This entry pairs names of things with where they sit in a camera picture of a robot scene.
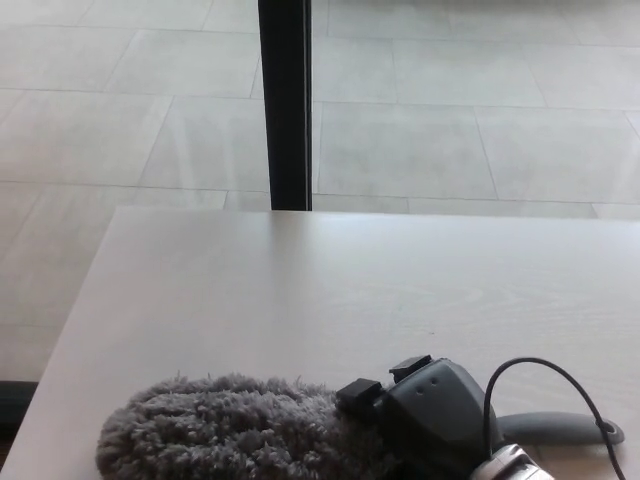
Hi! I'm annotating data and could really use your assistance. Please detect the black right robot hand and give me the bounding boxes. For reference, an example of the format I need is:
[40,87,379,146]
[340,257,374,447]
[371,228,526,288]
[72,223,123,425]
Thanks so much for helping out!
[335,354,499,480]

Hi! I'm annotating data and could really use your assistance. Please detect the grey fluffy microfiber duster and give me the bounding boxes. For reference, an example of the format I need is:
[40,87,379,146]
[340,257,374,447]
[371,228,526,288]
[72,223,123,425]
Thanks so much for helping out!
[96,370,626,480]

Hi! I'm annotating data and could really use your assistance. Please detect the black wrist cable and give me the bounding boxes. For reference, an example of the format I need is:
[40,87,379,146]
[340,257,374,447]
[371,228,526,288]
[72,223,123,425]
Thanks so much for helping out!
[482,356,629,480]

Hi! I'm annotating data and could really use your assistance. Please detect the black vertical window frame post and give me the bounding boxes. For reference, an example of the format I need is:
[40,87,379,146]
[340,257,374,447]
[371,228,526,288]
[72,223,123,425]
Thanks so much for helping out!
[256,0,314,212]

